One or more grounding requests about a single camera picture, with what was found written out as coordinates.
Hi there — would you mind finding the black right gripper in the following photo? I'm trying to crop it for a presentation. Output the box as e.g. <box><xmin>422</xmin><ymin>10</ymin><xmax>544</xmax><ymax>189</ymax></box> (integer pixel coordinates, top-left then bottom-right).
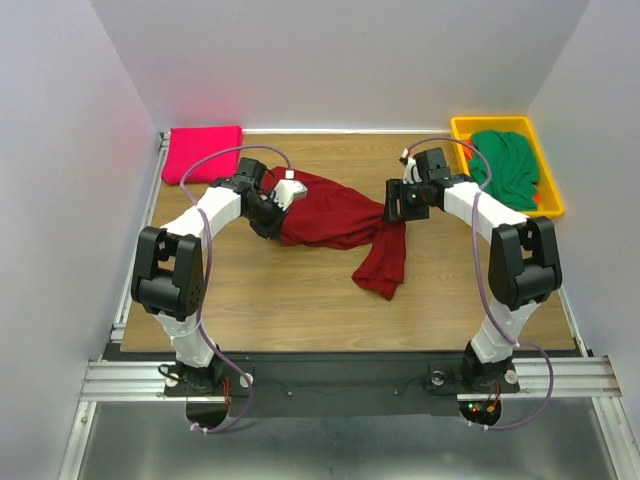
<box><xmin>379</xmin><ymin>178</ymin><xmax>428</xmax><ymax>222</ymax></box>

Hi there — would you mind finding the dark red t shirt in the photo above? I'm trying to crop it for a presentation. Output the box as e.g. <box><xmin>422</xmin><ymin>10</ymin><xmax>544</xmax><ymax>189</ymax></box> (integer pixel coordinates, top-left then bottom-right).
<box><xmin>275</xmin><ymin>170</ymin><xmax>406</xmax><ymax>301</ymax></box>

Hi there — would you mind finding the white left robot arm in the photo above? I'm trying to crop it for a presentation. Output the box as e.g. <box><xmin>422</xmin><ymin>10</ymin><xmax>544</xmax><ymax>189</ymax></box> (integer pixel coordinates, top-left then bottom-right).
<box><xmin>131</xmin><ymin>157</ymin><xmax>307</xmax><ymax>394</ymax></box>

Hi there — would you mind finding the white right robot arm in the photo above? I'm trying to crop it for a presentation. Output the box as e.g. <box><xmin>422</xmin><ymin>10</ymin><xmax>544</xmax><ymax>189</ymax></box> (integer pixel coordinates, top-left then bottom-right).
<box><xmin>384</xmin><ymin>148</ymin><xmax>562</xmax><ymax>390</ymax></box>

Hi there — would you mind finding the orange t shirt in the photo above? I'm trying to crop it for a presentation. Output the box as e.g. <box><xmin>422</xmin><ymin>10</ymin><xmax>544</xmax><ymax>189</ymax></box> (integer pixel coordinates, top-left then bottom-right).
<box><xmin>462</xmin><ymin>138</ymin><xmax>475</xmax><ymax>163</ymax></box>

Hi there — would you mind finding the folded pink t shirt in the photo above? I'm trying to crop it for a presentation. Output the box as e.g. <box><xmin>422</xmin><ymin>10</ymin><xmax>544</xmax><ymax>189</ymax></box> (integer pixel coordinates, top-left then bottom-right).
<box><xmin>161</xmin><ymin>125</ymin><xmax>243</xmax><ymax>185</ymax></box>

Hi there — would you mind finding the green t shirt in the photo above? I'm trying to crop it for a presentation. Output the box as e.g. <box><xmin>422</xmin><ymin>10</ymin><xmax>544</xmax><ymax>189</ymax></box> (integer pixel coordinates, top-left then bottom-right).
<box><xmin>470</xmin><ymin>130</ymin><xmax>540</xmax><ymax>211</ymax></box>

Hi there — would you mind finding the yellow plastic bin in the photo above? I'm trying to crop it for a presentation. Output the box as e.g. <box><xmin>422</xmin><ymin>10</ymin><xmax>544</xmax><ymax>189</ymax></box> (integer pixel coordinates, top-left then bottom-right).
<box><xmin>450</xmin><ymin>115</ymin><xmax>564</xmax><ymax>218</ymax></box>

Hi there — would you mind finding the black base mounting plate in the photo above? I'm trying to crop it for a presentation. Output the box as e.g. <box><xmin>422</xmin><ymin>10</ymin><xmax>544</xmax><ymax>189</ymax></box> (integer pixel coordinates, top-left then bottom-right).
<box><xmin>158</xmin><ymin>351</ymin><xmax>520</xmax><ymax>429</ymax></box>

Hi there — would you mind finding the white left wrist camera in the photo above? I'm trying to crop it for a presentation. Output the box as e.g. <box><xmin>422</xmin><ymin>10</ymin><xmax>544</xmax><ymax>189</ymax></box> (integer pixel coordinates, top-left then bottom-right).
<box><xmin>271</xmin><ymin>169</ymin><xmax>308</xmax><ymax>211</ymax></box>

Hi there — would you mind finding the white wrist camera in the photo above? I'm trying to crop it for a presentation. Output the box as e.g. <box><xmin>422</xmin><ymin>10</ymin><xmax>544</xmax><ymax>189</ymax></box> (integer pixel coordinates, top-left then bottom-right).
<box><xmin>399</xmin><ymin>149</ymin><xmax>422</xmax><ymax>185</ymax></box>
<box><xmin>271</xmin><ymin>169</ymin><xmax>308</xmax><ymax>211</ymax></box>

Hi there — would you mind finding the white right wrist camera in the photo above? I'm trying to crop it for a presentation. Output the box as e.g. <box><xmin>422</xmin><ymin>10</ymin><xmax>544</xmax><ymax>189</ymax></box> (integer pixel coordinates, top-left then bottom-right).
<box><xmin>399</xmin><ymin>149</ymin><xmax>422</xmax><ymax>185</ymax></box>

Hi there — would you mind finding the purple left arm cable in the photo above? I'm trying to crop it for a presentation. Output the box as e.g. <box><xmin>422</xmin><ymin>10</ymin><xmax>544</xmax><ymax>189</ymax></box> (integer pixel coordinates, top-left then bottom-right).
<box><xmin>178</xmin><ymin>144</ymin><xmax>294</xmax><ymax>435</ymax></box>

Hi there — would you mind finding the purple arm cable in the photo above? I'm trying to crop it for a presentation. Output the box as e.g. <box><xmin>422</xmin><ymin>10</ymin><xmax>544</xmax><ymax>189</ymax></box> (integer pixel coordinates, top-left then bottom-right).
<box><xmin>399</xmin><ymin>136</ymin><xmax>555</xmax><ymax>432</ymax></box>
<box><xmin>178</xmin><ymin>144</ymin><xmax>294</xmax><ymax>435</ymax></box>

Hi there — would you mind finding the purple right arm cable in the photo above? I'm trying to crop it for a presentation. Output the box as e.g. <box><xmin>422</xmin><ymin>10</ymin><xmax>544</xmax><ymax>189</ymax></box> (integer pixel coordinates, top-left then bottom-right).
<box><xmin>399</xmin><ymin>136</ymin><xmax>555</xmax><ymax>432</ymax></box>

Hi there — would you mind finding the aluminium frame rail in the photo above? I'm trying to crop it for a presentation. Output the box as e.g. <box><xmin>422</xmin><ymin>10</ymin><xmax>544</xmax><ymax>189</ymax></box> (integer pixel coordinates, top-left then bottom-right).
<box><xmin>80</xmin><ymin>357</ymin><xmax>621</xmax><ymax>403</ymax></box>

